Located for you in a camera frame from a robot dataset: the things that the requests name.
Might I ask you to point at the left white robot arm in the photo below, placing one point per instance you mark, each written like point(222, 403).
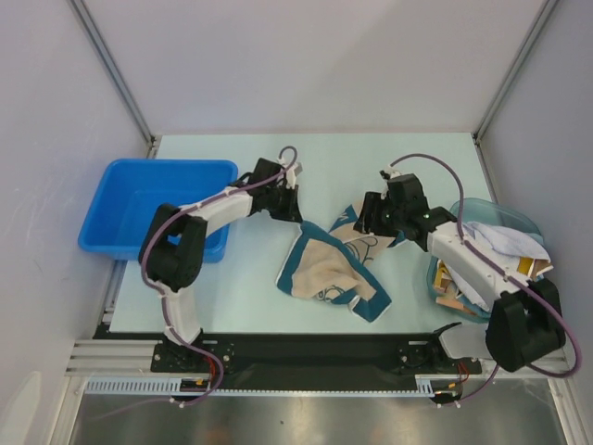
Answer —
point(173, 251)

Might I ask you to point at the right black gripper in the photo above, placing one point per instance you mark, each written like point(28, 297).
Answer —
point(371, 215)

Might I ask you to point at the yellow white towel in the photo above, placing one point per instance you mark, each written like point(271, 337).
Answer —
point(448, 289)

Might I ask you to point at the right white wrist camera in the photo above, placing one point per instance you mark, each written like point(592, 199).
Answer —
point(390, 175)

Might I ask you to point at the teal beige Doraemon towel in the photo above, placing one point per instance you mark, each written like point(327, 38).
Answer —
point(333, 266)

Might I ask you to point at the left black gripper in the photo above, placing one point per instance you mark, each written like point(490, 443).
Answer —
point(291, 211)

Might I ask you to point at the blue plastic bin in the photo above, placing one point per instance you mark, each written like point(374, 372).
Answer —
point(130, 192)

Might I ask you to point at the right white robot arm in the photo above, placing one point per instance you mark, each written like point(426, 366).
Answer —
point(524, 321)

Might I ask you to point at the translucent teal basket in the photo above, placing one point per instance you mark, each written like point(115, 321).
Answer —
point(479, 210)

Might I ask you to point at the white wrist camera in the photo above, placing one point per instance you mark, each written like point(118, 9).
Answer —
point(390, 175)
point(292, 169)

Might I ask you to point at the white lavender towel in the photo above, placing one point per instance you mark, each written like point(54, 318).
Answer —
point(507, 245)

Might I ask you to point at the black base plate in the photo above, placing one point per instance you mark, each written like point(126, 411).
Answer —
point(331, 365)

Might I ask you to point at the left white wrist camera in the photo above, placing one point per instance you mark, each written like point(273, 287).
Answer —
point(292, 169)

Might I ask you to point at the aluminium frame rail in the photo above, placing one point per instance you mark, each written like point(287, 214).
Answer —
point(101, 357)

